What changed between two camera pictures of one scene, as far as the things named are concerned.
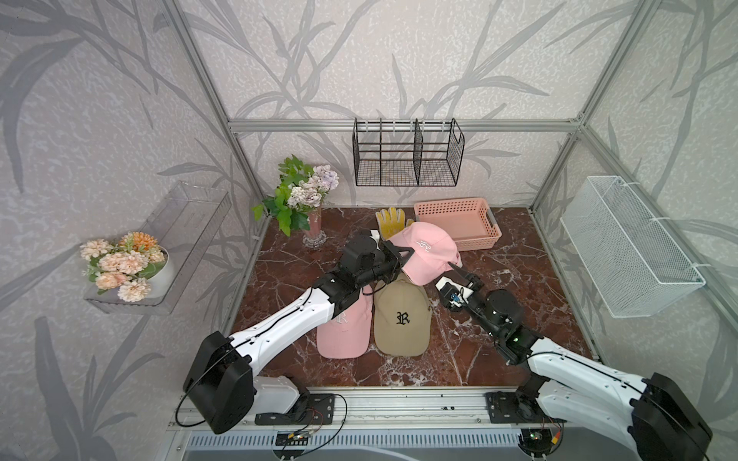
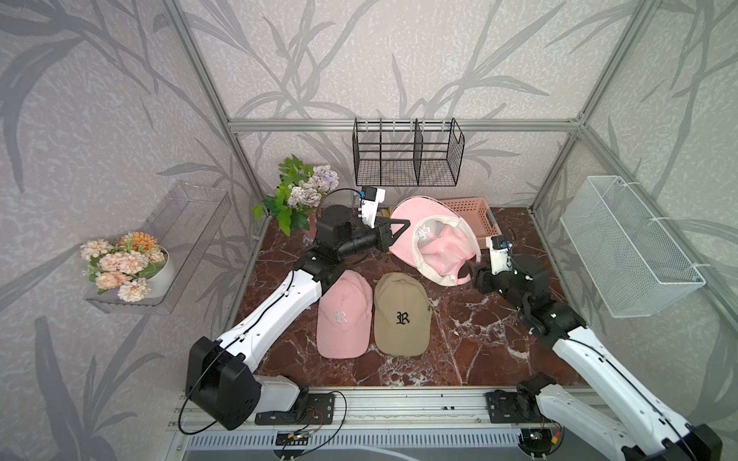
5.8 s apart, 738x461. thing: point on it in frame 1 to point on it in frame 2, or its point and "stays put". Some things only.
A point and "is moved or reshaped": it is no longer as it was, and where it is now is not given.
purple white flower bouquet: (303, 189) stays put
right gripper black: (477, 286) to (481, 279)
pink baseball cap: (346, 336) stays put
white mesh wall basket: (636, 268) stays put
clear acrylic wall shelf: (183, 224) stays put
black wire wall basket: (406, 153) stays put
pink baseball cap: (433, 252) is moved or reshaped
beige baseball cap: (403, 317) stays put
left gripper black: (393, 257) to (383, 238)
